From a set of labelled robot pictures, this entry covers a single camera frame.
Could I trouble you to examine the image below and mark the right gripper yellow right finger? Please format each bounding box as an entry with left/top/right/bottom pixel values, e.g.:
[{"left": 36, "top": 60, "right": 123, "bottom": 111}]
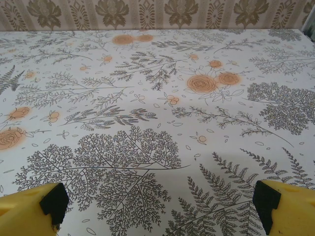
[{"left": 252, "top": 179, "right": 315, "bottom": 236}]

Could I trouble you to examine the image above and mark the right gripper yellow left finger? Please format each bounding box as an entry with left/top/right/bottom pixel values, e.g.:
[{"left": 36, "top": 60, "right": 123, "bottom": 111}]
[{"left": 0, "top": 182, "right": 69, "bottom": 236}]

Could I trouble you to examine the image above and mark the aluminium corner post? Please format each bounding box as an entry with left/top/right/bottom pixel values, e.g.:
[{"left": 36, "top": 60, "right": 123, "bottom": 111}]
[{"left": 304, "top": 6, "right": 315, "bottom": 44}]

